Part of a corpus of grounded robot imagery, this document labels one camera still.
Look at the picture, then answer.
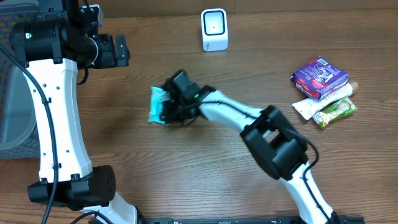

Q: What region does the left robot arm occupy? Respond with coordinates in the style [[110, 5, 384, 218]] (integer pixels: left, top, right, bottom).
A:
[[10, 0, 143, 223]]

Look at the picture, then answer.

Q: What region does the teal wipes packet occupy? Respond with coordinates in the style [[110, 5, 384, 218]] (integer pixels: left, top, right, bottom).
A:
[[148, 86, 170, 125]]

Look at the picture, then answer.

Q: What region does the white tube gold cap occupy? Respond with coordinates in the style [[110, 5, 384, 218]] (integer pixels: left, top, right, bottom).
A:
[[292, 81, 359, 120]]

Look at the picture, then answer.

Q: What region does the grey plastic basket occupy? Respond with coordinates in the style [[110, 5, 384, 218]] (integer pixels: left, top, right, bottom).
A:
[[1, 0, 40, 159]]

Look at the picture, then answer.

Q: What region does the white barcode scanner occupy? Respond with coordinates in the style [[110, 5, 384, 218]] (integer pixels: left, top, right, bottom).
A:
[[200, 8, 229, 52]]

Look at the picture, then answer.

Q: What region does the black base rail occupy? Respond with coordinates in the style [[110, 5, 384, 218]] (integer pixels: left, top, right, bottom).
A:
[[136, 215, 365, 224]]

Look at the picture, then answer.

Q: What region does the red purple pad pack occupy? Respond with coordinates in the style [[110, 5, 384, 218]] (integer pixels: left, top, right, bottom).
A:
[[290, 56, 349, 101]]

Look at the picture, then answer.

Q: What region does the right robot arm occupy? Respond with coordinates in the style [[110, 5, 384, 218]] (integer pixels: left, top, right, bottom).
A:
[[160, 69, 340, 223]]

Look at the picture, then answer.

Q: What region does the green snack packet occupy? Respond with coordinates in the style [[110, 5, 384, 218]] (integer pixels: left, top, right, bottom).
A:
[[312, 96, 358, 129]]

